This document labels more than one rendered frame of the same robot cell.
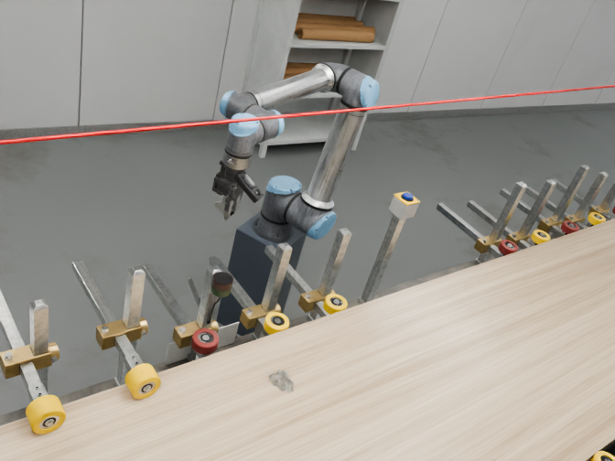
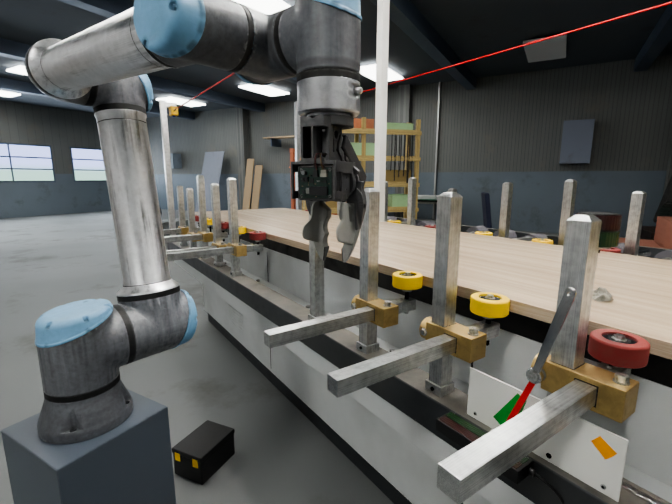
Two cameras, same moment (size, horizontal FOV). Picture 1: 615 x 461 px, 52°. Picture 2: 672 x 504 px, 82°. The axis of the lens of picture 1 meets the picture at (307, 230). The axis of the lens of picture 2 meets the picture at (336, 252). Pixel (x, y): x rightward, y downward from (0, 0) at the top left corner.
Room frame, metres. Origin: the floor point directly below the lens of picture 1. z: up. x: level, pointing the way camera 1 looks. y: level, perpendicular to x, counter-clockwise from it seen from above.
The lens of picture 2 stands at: (1.69, 0.86, 1.16)
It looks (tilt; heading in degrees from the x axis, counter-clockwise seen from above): 11 degrees down; 281
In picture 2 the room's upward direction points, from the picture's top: straight up
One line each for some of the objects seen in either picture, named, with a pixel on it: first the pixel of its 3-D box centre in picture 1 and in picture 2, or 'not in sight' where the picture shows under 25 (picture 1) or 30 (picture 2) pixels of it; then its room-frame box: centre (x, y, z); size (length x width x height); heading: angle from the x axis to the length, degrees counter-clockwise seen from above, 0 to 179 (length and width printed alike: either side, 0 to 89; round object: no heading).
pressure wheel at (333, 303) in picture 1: (332, 312); (406, 292); (1.69, -0.17, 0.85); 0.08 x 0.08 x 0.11
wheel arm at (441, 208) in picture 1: (470, 232); (217, 252); (2.54, -0.73, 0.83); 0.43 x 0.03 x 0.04; 45
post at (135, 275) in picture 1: (129, 331); not in sight; (1.25, 0.40, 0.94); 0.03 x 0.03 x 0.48; 45
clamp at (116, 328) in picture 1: (122, 331); not in sight; (1.24, 0.42, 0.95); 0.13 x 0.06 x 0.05; 135
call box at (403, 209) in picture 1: (404, 206); not in sight; (1.97, -0.31, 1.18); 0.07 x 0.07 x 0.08; 45
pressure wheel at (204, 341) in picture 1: (203, 348); (614, 367); (1.35, 0.20, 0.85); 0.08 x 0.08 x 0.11
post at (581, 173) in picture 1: (562, 206); (202, 217); (2.85, -1.18, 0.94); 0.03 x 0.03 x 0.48; 45
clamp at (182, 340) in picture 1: (196, 332); (580, 381); (1.41, 0.24, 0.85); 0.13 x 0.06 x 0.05; 135
